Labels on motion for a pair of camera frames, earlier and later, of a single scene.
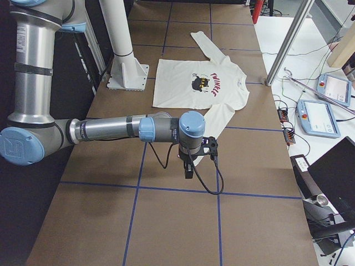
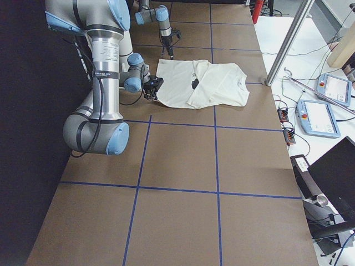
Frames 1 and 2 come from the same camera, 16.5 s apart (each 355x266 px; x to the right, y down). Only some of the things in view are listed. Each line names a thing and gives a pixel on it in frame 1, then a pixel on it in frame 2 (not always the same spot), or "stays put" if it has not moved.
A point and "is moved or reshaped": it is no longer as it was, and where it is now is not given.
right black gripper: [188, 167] to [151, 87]
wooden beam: [342, 51] stays put
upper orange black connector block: [283, 114] stays put
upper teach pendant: [336, 88] stays put
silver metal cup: [321, 199] stays put
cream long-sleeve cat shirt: [217, 86] is moved or reshaped
